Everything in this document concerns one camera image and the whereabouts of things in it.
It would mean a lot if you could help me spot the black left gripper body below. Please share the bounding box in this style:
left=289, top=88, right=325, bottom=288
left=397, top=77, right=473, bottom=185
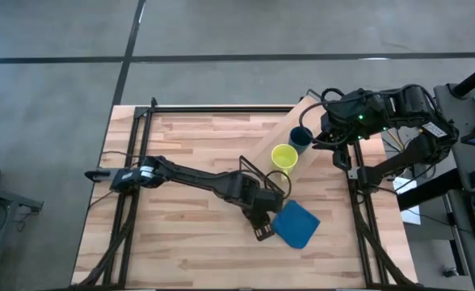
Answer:
left=243, top=183, right=286, bottom=227

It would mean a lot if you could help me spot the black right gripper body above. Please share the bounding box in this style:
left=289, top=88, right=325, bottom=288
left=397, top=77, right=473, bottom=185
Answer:
left=319, top=105, right=362, bottom=150

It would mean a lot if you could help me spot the dark blue cup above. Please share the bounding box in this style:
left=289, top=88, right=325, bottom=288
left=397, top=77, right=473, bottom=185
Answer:
left=288, top=125, right=314, bottom=156

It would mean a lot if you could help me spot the blue plate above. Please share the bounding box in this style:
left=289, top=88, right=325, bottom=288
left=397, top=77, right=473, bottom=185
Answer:
left=271, top=200, right=322, bottom=250

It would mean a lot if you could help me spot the yellow plastic cup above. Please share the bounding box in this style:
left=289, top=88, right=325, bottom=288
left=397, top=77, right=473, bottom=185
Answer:
left=271, top=143, right=300, bottom=178

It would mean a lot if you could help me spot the white paper sheet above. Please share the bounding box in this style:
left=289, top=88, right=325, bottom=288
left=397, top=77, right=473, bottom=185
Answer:
left=393, top=176, right=422, bottom=226

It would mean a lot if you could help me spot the black diagonal beam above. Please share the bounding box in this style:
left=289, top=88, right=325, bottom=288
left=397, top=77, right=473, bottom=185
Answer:
left=397, top=168, right=464, bottom=212

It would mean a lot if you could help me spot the grey desk with keyboard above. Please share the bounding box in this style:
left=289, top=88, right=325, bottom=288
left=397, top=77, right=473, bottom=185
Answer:
left=433, top=82, right=475, bottom=291

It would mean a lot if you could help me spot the grey side desk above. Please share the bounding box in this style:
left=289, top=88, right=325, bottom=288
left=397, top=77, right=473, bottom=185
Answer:
left=0, top=181, right=44, bottom=284

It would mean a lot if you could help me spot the wooden shelf on wire frame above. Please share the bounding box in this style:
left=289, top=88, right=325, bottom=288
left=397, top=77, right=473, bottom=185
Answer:
left=238, top=95, right=346, bottom=203

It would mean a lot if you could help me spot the yellow cable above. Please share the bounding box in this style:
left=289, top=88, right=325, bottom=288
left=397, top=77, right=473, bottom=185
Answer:
left=382, top=128, right=424, bottom=153

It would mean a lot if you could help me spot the black aluminium table frame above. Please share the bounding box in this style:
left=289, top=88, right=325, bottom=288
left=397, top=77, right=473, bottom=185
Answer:
left=70, top=96, right=418, bottom=290

